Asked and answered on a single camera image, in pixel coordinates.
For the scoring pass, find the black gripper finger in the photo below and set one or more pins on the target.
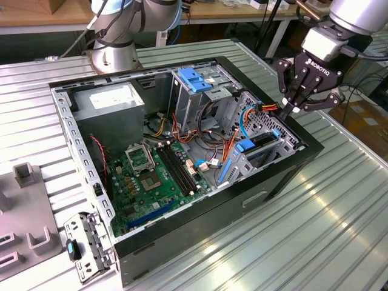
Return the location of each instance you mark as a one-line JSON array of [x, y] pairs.
[[282, 75], [324, 104]]

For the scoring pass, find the hard disk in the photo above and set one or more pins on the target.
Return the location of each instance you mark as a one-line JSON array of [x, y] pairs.
[[245, 146]]

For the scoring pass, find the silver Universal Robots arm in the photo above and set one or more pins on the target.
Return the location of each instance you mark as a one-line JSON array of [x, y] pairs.
[[357, 15]]

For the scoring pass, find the grey perforated disk bay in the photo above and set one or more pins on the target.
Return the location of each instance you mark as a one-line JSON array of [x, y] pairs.
[[242, 168]]

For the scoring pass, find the brown cardboard box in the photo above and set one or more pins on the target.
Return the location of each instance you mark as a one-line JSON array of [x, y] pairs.
[[369, 124]]

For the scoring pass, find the metal slat side table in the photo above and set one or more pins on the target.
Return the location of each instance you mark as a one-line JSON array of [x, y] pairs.
[[382, 42]]

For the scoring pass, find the copper coloured tube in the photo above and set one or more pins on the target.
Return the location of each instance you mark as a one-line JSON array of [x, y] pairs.
[[307, 9]]

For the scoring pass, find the small white box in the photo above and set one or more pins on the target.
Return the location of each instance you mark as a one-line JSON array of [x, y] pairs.
[[257, 3]]

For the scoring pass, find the wooden desk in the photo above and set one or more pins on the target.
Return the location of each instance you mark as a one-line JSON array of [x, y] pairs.
[[236, 13]]

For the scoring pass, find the blue plastic drive latch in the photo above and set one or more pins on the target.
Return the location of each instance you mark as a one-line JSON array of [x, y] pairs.
[[191, 79]]

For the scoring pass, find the grey optical drive cage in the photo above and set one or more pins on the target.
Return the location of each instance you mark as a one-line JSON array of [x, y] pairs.
[[185, 103]]

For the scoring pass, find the black RAM slot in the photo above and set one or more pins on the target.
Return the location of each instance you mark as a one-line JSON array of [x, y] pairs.
[[176, 171], [184, 166]]

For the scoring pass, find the black open PC case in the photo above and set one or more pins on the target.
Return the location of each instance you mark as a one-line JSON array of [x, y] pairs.
[[212, 218]]

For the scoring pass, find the green motherboard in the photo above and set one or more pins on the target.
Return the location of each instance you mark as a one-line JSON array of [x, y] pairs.
[[163, 195]]

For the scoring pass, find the CPU socket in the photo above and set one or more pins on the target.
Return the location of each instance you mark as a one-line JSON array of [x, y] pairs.
[[150, 182]]

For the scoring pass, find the grey power supply unit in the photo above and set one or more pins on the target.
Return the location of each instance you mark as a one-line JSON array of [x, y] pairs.
[[112, 127]]

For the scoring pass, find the blue expansion slot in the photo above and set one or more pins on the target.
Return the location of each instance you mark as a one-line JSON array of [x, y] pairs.
[[151, 213]]

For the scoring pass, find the grey parts rack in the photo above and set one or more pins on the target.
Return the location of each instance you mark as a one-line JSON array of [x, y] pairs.
[[27, 209]]

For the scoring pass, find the white grey wrist camera box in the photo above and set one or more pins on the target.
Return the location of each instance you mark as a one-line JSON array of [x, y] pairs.
[[322, 45]]

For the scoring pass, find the grey metal slot bracket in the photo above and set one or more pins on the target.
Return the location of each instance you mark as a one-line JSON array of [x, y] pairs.
[[94, 239]]

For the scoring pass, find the black blue bracket latch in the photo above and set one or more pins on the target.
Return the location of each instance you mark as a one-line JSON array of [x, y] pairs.
[[72, 250]]

